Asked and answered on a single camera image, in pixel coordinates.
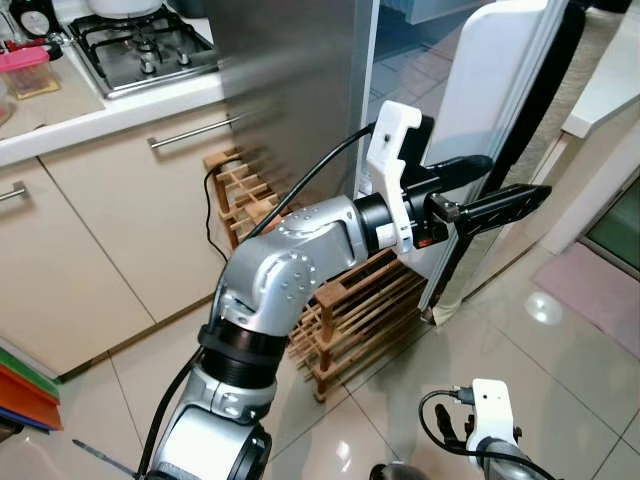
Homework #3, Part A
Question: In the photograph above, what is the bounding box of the wooden slatted rack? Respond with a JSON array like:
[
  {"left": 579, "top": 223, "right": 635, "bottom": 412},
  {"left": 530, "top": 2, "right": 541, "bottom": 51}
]
[{"left": 203, "top": 148, "right": 471, "bottom": 401}]

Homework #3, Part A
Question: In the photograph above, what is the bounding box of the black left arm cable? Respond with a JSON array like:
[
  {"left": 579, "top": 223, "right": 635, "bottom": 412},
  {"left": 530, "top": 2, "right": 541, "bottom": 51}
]
[{"left": 140, "top": 123, "right": 376, "bottom": 476}]

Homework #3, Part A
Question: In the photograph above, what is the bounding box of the green board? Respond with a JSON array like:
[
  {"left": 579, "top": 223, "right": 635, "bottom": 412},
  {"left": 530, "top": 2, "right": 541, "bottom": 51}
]
[{"left": 0, "top": 345, "right": 61, "bottom": 396}]

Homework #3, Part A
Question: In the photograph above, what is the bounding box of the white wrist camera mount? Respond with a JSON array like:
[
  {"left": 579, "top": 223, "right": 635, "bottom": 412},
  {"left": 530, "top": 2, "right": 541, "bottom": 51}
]
[
  {"left": 357, "top": 100, "right": 436, "bottom": 254},
  {"left": 465, "top": 378, "right": 521, "bottom": 451}
]

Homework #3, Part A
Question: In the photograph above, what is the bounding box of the beige cloth on fridge door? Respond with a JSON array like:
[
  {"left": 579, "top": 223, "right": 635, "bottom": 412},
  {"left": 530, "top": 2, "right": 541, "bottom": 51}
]
[{"left": 430, "top": 0, "right": 626, "bottom": 326}]

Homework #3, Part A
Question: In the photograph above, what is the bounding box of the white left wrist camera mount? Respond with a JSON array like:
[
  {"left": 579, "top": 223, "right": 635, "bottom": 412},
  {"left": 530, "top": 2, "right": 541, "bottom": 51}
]
[{"left": 357, "top": 100, "right": 436, "bottom": 254}]

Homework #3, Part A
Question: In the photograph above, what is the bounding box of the black dial kitchen timer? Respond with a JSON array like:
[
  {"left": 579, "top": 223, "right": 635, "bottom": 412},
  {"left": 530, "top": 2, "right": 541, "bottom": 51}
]
[{"left": 15, "top": 0, "right": 63, "bottom": 41}]

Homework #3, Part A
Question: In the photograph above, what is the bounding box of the white cooking pot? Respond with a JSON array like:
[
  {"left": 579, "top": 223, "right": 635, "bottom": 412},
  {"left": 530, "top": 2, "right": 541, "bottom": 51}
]
[{"left": 85, "top": 0, "right": 166, "bottom": 21}]

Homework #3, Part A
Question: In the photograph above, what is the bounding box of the thin black power cord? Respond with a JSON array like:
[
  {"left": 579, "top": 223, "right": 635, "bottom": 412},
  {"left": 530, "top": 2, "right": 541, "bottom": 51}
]
[{"left": 205, "top": 165, "right": 231, "bottom": 251}]

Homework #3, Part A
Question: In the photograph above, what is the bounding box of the pink lidded small container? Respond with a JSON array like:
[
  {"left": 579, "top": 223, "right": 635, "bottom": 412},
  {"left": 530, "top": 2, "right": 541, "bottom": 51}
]
[{"left": 0, "top": 45, "right": 61, "bottom": 99}]

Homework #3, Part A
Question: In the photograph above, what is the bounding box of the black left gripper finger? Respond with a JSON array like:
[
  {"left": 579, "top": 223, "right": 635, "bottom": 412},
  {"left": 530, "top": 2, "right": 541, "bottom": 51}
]
[
  {"left": 428, "top": 155, "right": 493, "bottom": 197},
  {"left": 450, "top": 183, "right": 553, "bottom": 237}
]

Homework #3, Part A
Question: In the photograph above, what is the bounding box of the orange board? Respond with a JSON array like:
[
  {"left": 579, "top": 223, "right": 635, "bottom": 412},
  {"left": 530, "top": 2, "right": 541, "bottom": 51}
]
[{"left": 0, "top": 362, "right": 63, "bottom": 426}]

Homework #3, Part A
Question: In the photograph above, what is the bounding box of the steel gas stove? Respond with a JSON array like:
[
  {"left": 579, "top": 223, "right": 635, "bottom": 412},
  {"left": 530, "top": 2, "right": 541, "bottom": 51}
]
[{"left": 65, "top": 8, "right": 223, "bottom": 99}]

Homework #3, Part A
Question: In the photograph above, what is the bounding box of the beige counter mat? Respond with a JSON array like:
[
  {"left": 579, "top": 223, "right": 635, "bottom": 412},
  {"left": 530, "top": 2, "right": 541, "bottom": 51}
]
[{"left": 0, "top": 60, "right": 106, "bottom": 126}]

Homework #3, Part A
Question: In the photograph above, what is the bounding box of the beige kitchen cabinet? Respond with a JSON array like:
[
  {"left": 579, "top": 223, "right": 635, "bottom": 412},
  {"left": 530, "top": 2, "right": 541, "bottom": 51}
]
[{"left": 0, "top": 60, "right": 251, "bottom": 379}]

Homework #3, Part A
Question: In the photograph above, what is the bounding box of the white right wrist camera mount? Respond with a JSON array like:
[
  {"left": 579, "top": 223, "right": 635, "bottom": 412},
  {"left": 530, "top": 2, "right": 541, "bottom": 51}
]
[{"left": 465, "top": 378, "right": 521, "bottom": 451}]

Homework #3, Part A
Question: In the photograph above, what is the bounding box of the blue board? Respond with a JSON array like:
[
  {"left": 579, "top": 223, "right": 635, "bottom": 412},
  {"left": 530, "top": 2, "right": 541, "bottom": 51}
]
[{"left": 0, "top": 405, "right": 56, "bottom": 433}]

